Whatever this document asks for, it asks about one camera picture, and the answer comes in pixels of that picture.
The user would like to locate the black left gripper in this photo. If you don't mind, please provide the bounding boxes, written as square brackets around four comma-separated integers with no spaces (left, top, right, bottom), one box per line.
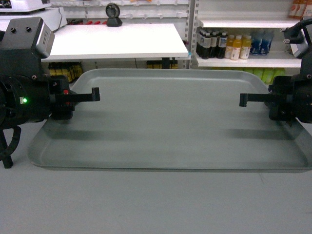
[0,49,100,123]

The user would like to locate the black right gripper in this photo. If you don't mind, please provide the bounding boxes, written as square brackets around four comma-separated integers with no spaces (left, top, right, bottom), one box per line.
[239,57,312,122]

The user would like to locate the grey rectangular serving tray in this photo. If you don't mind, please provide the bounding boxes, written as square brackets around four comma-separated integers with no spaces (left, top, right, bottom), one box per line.
[27,69,312,172]

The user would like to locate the white checkout table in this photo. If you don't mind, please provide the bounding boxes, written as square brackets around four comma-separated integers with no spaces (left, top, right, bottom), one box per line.
[44,24,188,62]

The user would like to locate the row of yellow green bottles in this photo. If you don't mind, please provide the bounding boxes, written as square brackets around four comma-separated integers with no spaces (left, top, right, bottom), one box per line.
[210,67,286,84]

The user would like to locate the row of orange juice bottles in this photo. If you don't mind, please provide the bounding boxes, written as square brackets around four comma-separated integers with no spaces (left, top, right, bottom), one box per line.
[225,35,252,60]

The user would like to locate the row of blue bottles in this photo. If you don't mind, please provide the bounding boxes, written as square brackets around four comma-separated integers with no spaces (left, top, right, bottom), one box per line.
[250,30,274,56]

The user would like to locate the row of dark bottles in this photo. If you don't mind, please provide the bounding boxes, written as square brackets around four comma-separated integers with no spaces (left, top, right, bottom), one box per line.
[195,29,228,59]

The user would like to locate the white store shelf unit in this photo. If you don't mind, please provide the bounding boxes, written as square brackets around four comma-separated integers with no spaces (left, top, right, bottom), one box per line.
[48,0,312,71]

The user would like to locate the black table leg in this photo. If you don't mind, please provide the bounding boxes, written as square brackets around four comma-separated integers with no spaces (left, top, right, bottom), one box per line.
[162,58,177,69]

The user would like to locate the black round barcode scanner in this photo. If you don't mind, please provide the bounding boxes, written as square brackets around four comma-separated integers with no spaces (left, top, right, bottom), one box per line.
[105,3,122,27]

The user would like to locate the row of orange tea bottles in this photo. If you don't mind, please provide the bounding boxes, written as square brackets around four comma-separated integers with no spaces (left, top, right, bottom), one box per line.
[288,0,312,20]

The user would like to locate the white cash register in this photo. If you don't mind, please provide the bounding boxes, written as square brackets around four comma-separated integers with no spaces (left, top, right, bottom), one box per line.
[0,0,67,32]

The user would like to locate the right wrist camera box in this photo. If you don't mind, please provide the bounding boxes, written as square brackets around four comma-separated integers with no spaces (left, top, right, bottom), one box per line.
[280,17,312,59]

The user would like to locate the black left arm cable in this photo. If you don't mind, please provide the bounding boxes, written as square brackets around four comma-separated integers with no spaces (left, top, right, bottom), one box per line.
[0,125,22,169]

